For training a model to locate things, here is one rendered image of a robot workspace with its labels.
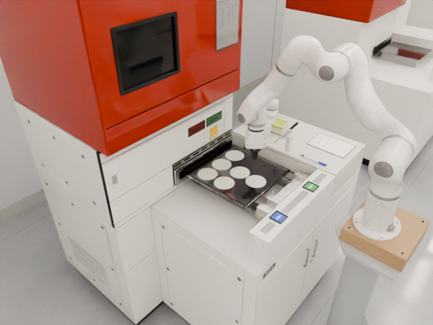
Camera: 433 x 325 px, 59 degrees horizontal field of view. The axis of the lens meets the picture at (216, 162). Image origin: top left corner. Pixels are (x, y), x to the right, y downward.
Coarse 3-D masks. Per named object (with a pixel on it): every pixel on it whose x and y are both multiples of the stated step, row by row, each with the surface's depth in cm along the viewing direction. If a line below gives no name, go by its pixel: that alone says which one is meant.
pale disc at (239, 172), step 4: (232, 168) 193; (236, 168) 193; (240, 168) 193; (244, 168) 193; (232, 172) 190; (236, 172) 190; (240, 172) 190; (244, 172) 190; (248, 172) 190; (232, 176) 188; (236, 176) 188; (240, 176) 188; (244, 176) 188
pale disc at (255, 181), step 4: (252, 176) 188; (256, 176) 188; (260, 176) 188; (248, 180) 185; (252, 180) 185; (256, 180) 185; (260, 180) 185; (264, 180) 185; (248, 184) 182; (252, 184) 182; (256, 184) 182; (260, 184) 182; (264, 184) 182
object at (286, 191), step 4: (296, 180) 189; (288, 184) 186; (292, 184) 186; (296, 184) 186; (284, 188) 183; (288, 188) 183; (292, 188) 183; (280, 192) 181; (284, 192) 181; (288, 192) 181; (276, 196) 179; (280, 196) 179; (284, 196) 179; (264, 204) 174; (268, 204) 174; (256, 212) 170; (256, 216) 170; (260, 216) 168; (260, 220) 169
